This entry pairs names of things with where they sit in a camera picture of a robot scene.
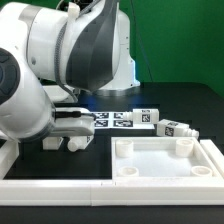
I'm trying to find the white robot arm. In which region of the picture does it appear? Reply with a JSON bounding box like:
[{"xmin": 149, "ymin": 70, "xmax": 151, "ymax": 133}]
[{"xmin": 0, "ymin": 0, "xmax": 140, "ymax": 142}]

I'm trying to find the white square tabletop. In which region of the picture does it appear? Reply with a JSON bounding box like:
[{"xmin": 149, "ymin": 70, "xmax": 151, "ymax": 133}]
[{"xmin": 111, "ymin": 137, "xmax": 223, "ymax": 178}]

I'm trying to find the paper sheet with tags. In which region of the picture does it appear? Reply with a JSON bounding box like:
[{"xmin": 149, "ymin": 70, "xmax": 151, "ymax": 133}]
[{"xmin": 94, "ymin": 112, "xmax": 154, "ymax": 129}]

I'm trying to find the white U-shaped fence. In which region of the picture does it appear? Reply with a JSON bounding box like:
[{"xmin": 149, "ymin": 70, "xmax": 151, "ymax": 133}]
[{"xmin": 0, "ymin": 140, "xmax": 224, "ymax": 206}]

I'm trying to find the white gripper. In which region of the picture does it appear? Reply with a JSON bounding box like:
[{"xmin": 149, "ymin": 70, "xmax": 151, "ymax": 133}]
[{"xmin": 49, "ymin": 107, "xmax": 96, "ymax": 137}]

